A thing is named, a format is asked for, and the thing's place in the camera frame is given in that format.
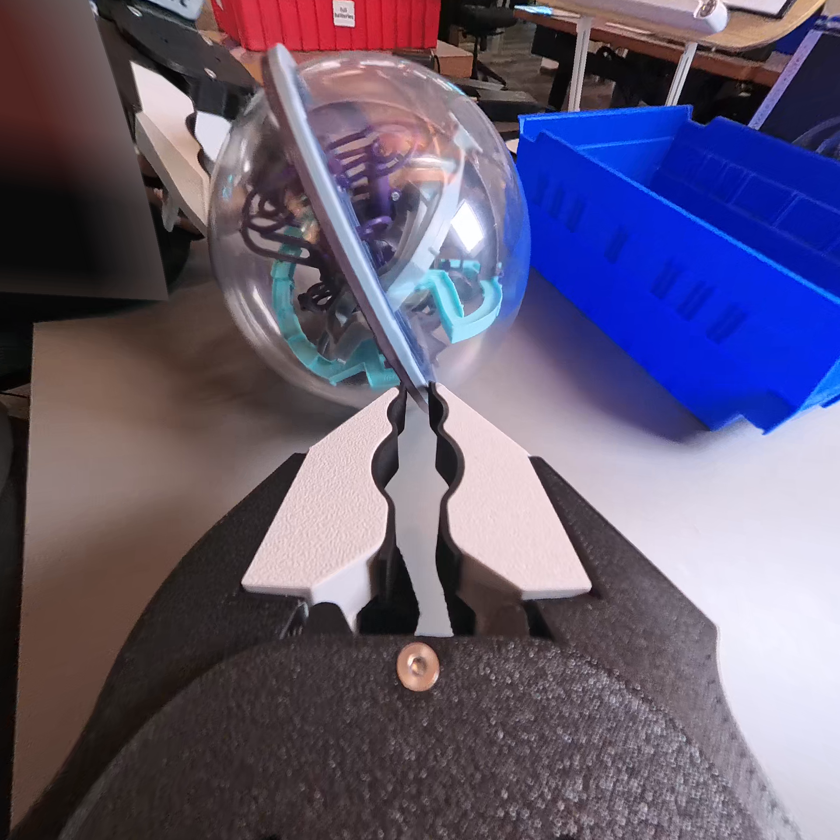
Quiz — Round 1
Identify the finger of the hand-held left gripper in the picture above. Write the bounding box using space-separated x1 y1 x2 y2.
131 62 215 231

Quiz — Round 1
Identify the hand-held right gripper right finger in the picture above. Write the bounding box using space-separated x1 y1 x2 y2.
427 383 592 635

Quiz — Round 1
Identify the red ribbed plastic bin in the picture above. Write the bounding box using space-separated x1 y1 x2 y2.
213 0 442 52

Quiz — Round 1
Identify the blue plastic bin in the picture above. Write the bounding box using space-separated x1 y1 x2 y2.
515 105 840 435

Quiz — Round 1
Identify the black office chair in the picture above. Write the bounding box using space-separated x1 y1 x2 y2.
453 0 526 99

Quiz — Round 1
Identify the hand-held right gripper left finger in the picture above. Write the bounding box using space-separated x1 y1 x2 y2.
241 386 408 635

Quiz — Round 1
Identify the clear plastic maze ball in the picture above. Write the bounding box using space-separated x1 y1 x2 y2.
209 45 531 411

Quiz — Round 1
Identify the wooden top office desk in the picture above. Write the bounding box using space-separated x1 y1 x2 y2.
515 7 802 112

